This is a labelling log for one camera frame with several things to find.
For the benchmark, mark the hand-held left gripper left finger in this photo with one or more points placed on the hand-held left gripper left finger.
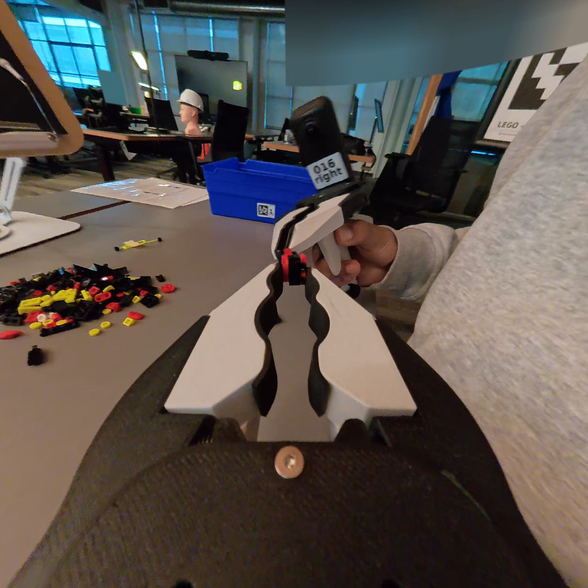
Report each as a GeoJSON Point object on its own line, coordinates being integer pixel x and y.
{"type": "Point", "coordinates": [216, 358]}

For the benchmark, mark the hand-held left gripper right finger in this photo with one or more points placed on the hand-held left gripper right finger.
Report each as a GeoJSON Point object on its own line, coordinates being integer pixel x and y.
{"type": "Point", "coordinates": [363, 363]}

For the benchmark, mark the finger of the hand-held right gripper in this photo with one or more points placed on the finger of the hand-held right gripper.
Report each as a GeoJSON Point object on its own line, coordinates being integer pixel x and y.
{"type": "Point", "coordinates": [279, 229]}
{"type": "Point", "coordinates": [317, 225]}

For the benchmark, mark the small red plastic part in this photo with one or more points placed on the small red plastic part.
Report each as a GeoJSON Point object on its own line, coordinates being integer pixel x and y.
{"type": "Point", "coordinates": [291, 267]}

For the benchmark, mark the person's right forearm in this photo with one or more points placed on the person's right forearm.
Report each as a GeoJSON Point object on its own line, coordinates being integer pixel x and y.
{"type": "Point", "coordinates": [422, 257]}

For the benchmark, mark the yellow lego axle piece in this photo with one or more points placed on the yellow lego axle piece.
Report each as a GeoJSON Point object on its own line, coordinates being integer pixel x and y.
{"type": "Point", "coordinates": [135, 243]}

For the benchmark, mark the pile of loose lego pieces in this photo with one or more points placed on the pile of loose lego pieces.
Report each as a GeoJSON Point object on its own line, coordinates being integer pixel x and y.
{"type": "Point", "coordinates": [69, 298]}

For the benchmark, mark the small black lego piece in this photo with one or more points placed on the small black lego piece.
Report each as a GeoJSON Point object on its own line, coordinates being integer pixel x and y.
{"type": "Point", "coordinates": [35, 356]}

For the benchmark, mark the person's right hand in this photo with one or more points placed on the person's right hand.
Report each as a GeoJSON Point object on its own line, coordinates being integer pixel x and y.
{"type": "Point", "coordinates": [372, 252]}

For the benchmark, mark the large blue plastic bin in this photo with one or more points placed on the large blue plastic bin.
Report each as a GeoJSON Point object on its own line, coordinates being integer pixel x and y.
{"type": "Point", "coordinates": [239, 193]}

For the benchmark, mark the black office chair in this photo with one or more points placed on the black office chair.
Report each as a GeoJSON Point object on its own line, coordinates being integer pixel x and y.
{"type": "Point", "coordinates": [229, 131]}
{"type": "Point", "coordinates": [427, 160]}

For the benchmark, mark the mannequin head with hard hat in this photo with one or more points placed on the mannequin head with hard hat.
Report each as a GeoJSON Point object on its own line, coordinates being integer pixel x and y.
{"type": "Point", "coordinates": [190, 108]}

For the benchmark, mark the white paper sheets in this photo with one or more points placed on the white paper sheets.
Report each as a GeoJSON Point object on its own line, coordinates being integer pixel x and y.
{"type": "Point", "coordinates": [142, 192]}

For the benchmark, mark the black computer monitor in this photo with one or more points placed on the black computer monitor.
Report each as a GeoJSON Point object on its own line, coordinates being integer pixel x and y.
{"type": "Point", "coordinates": [160, 115]}

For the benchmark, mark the wooden office desk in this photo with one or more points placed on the wooden office desk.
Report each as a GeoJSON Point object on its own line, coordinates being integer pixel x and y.
{"type": "Point", "coordinates": [138, 135]}

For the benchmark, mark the black and white marker poster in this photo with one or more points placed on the black and white marker poster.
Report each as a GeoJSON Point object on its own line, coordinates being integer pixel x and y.
{"type": "Point", "coordinates": [528, 82]}

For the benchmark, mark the wooden board on white stand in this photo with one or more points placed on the wooden board on white stand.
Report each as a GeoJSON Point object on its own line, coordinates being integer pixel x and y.
{"type": "Point", "coordinates": [32, 229]}

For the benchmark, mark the wooden support post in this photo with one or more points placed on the wooden support post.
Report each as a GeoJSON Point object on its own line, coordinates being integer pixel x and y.
{"type": "Point", "coordinates": [425, 110]}

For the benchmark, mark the large dark wall screen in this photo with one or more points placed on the large dark wall screen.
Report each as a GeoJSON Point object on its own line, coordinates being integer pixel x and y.
{"type": "Point", "coordinates": [211, 80]}

